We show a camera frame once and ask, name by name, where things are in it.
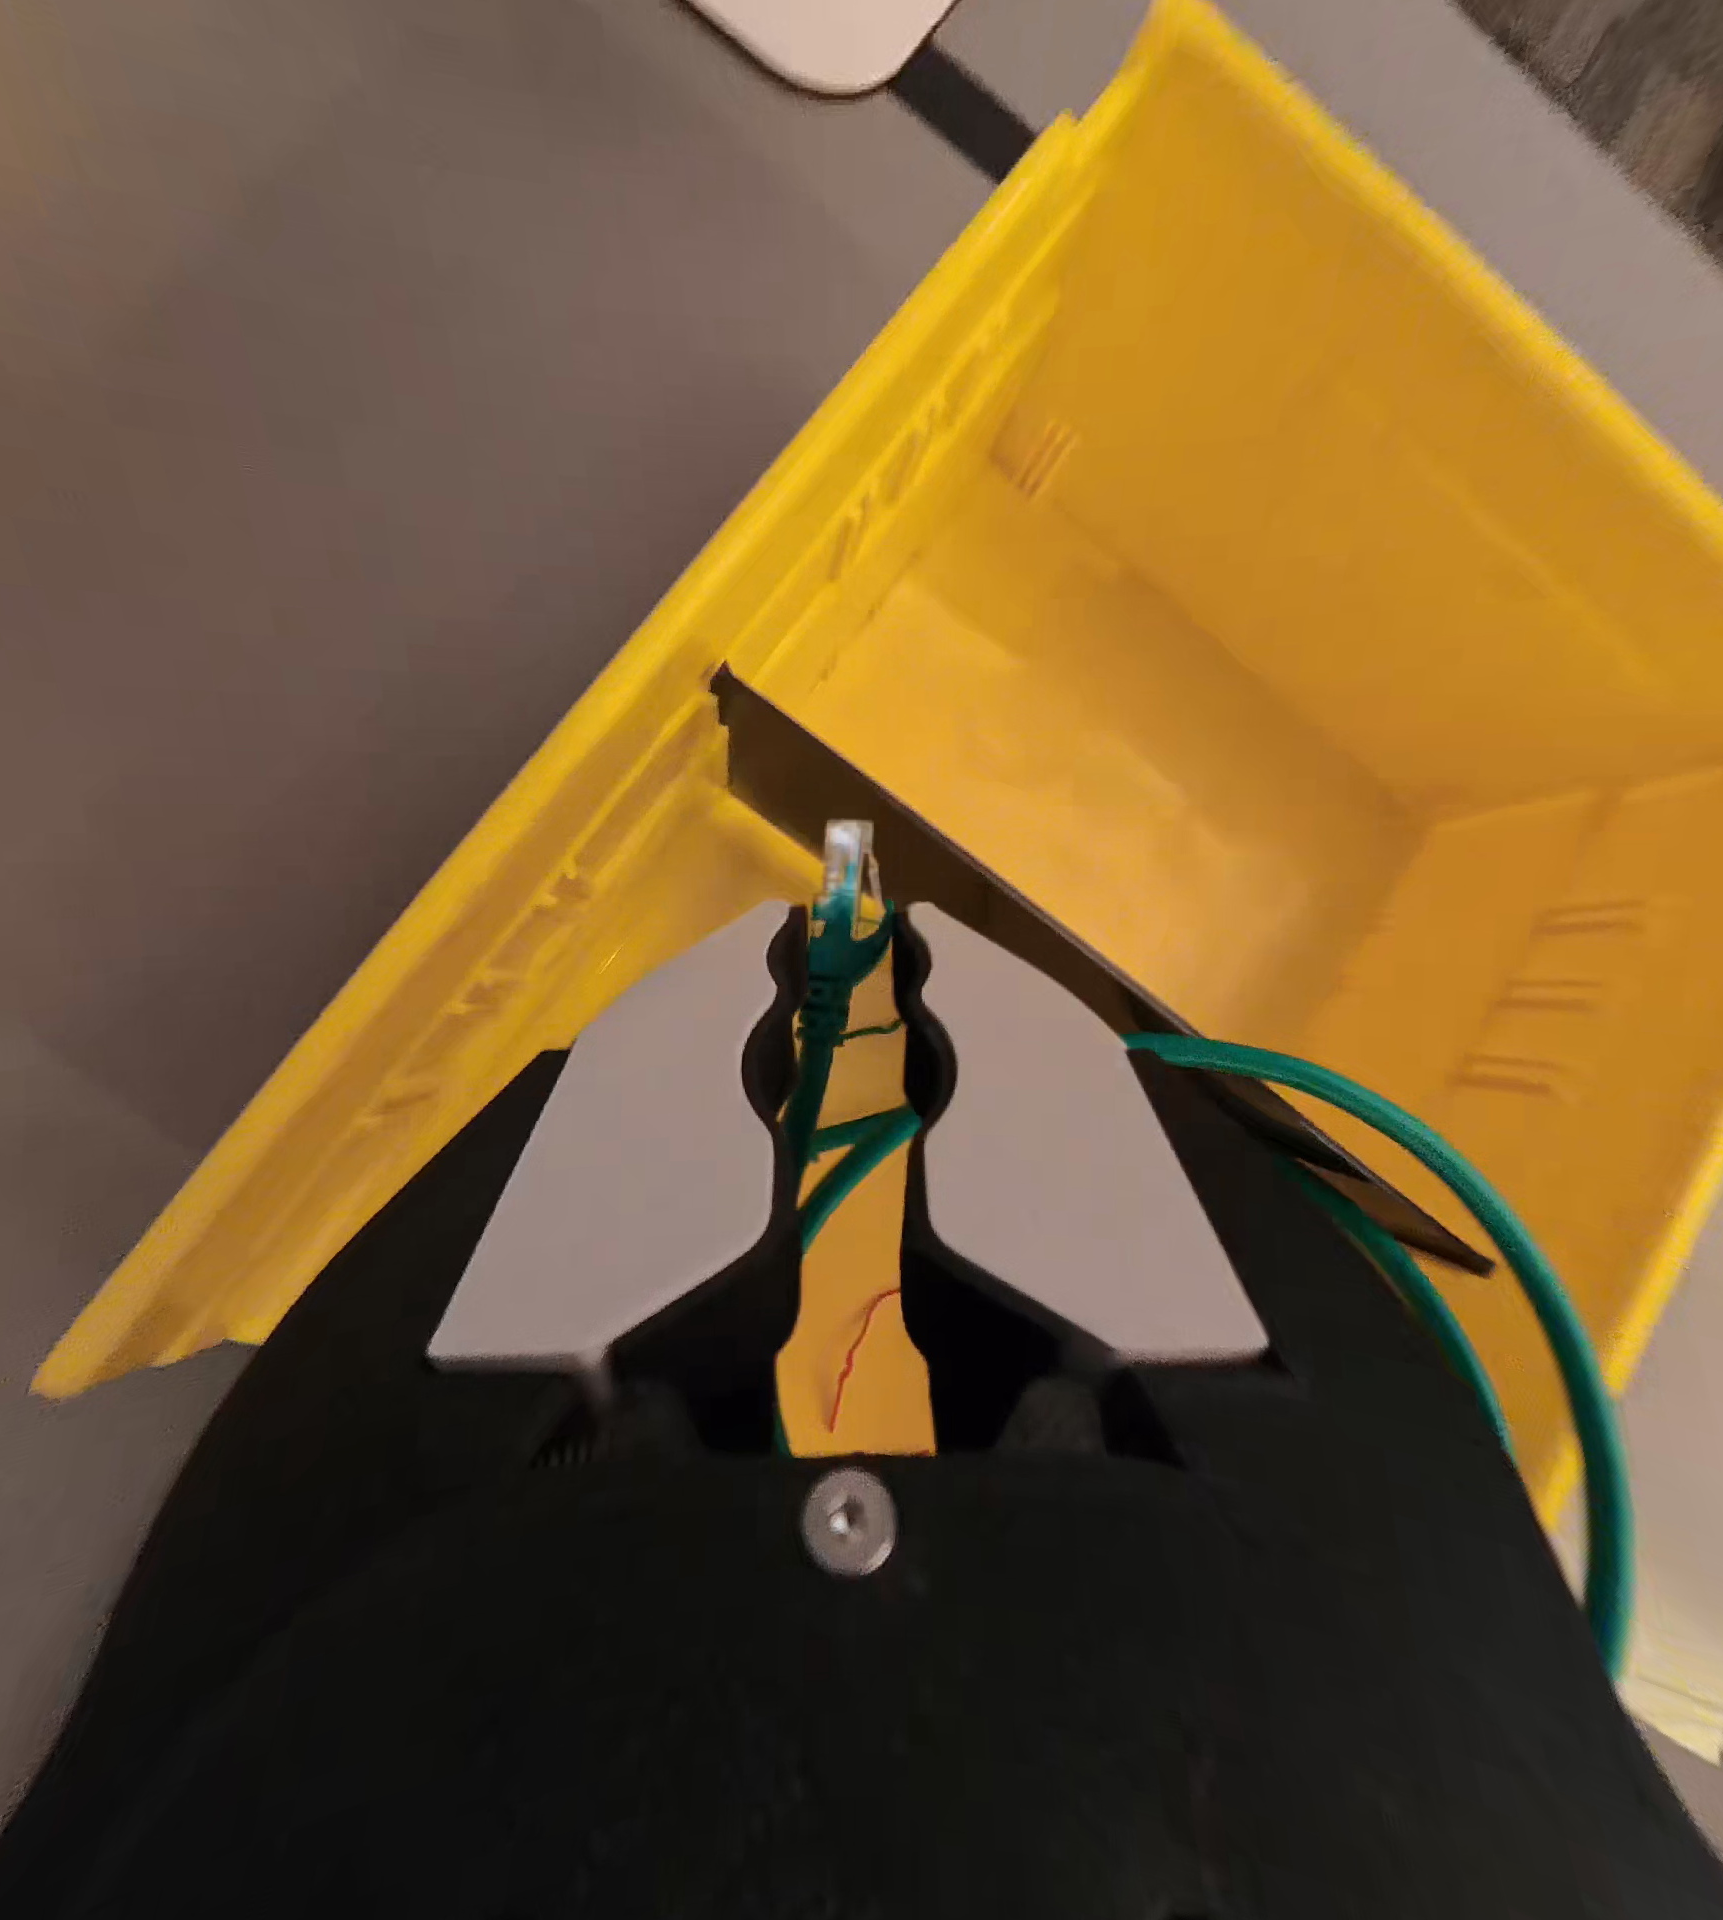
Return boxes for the yellow bin with divider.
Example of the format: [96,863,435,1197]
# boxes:
[31,0,1723,1526]

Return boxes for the red thread scrap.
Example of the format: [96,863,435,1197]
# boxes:
[824,1284,908,1430]

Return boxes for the black bin divider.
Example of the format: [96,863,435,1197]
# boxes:
[715,663,1494,1284]

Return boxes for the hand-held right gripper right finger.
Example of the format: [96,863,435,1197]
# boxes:
[893,902,1286,1456]

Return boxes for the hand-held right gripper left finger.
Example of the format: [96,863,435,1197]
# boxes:
[429,895,812,1456]

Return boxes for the green ethernet cable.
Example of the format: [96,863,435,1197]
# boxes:
[777,822,1636,1679]

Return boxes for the white stand base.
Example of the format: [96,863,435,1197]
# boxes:
[678,0,952,95]

